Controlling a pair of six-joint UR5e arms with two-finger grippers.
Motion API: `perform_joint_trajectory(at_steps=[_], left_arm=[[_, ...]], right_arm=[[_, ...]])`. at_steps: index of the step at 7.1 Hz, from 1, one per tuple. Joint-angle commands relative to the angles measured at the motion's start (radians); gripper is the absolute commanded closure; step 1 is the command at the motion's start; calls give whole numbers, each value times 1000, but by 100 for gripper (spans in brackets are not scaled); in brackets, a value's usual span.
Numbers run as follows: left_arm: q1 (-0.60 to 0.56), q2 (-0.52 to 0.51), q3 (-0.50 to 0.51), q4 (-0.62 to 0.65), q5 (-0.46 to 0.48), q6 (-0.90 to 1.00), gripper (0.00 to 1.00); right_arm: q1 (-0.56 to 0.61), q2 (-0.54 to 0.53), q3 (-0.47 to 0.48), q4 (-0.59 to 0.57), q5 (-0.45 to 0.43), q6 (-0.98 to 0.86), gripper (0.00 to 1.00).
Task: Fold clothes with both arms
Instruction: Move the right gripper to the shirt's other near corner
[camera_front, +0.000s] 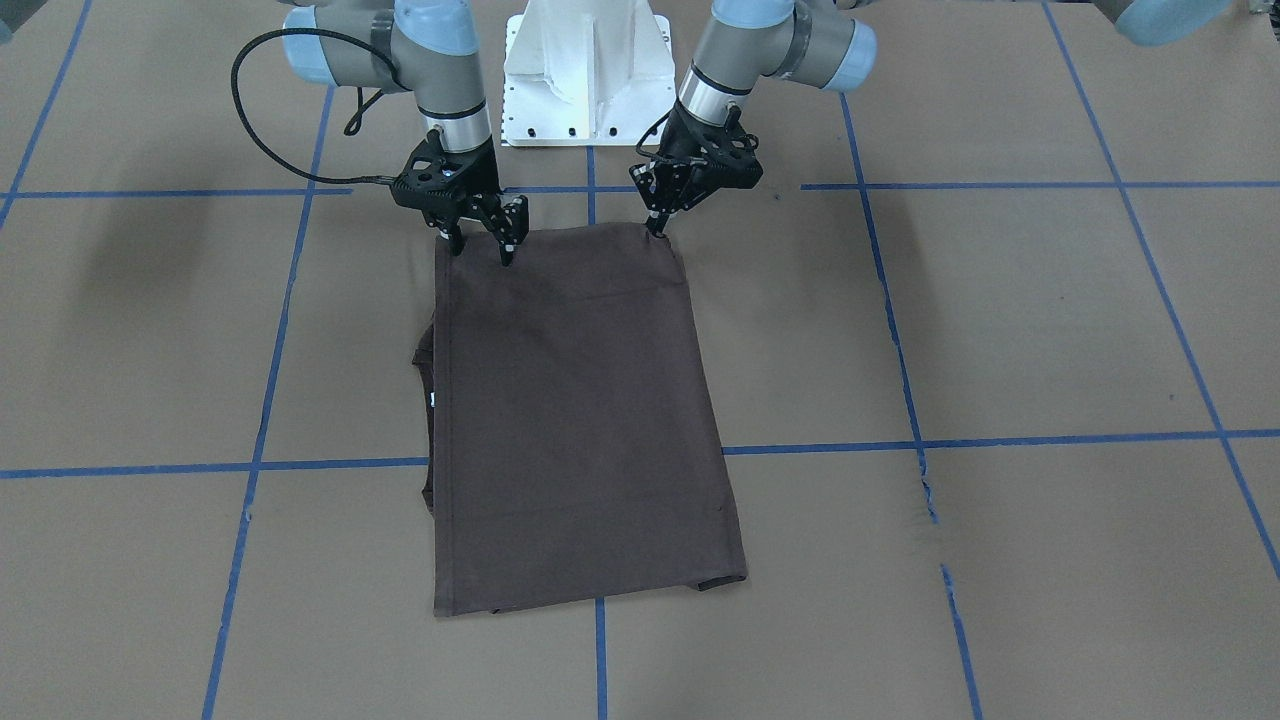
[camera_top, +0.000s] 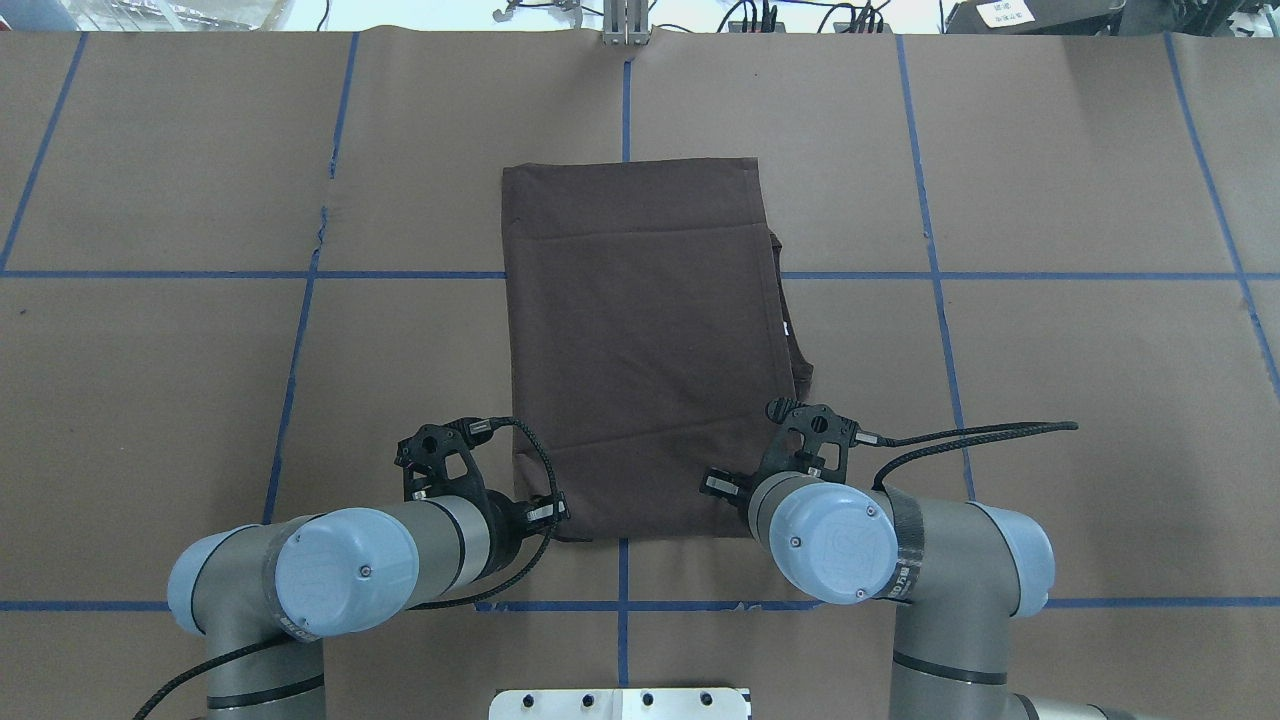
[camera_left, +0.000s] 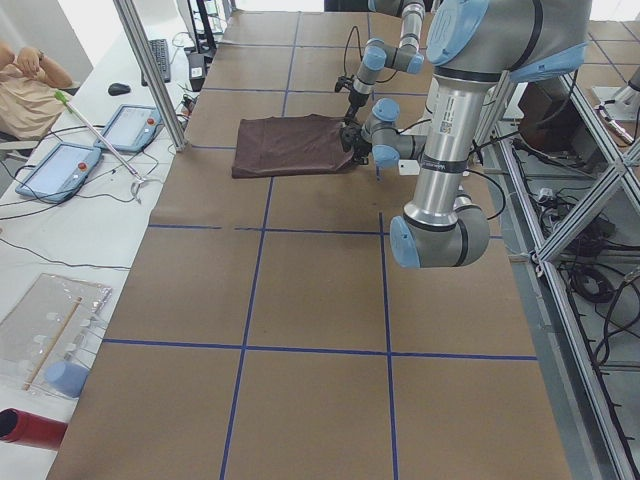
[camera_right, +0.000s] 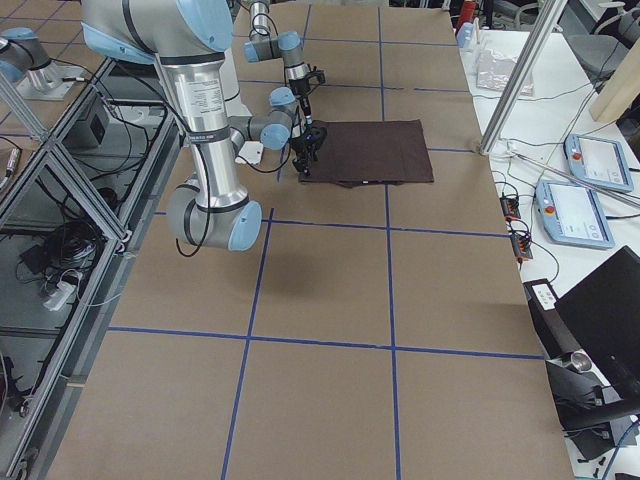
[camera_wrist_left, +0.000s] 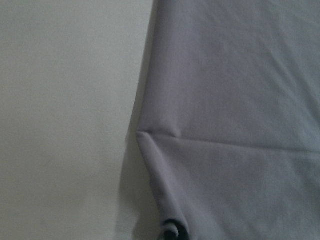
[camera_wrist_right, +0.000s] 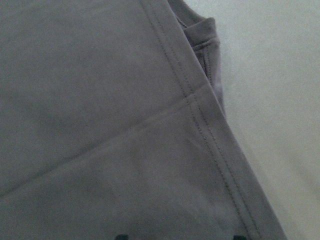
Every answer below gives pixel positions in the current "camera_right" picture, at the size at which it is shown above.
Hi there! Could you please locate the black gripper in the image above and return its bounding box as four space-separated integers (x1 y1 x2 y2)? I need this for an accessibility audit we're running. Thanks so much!
292 126 327 176
288 69 326 126

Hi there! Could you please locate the dark brown t-shirt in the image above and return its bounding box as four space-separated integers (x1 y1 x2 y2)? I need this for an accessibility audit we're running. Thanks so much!
298 120 434 188

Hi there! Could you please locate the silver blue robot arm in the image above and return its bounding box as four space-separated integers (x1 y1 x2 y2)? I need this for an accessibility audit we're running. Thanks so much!
243 0 326 126
82 1 327 251

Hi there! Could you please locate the red cylinder tube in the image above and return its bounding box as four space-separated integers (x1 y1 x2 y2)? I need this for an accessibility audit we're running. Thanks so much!
456 0 476 31

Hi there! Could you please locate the clear plastic bag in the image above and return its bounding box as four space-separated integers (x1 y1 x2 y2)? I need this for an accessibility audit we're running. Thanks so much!
475 49 519 92

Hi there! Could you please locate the white reacher grabber tool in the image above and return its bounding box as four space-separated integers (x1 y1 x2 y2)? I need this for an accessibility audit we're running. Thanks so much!
504 134 639 208

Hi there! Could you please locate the orange black connector box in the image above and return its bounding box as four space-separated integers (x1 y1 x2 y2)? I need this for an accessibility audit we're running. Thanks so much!
499 195 521 222

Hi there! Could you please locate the blue teach pendant near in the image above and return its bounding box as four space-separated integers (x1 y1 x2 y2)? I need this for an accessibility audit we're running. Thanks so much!
535 180 615 250

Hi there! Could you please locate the blue teach pendant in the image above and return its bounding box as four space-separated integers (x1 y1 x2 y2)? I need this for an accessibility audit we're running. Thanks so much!
535 180 615 250
564 134 634 193

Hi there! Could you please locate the blue teach pendant far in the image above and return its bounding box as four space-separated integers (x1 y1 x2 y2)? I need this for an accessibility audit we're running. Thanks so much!
564 134 634 193

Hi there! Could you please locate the black laptop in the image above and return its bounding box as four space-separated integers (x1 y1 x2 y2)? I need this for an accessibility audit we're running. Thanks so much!
556 246 639 398

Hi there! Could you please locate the steel tumbler cup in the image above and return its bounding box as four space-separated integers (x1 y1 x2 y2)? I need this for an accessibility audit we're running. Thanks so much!
568 351 593 374

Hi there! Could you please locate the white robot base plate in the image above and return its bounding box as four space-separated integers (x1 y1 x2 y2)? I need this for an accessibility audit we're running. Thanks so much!
236 141 264 166

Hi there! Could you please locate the aluminium frame post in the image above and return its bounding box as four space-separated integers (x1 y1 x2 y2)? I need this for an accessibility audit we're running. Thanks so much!
479 0 568 155

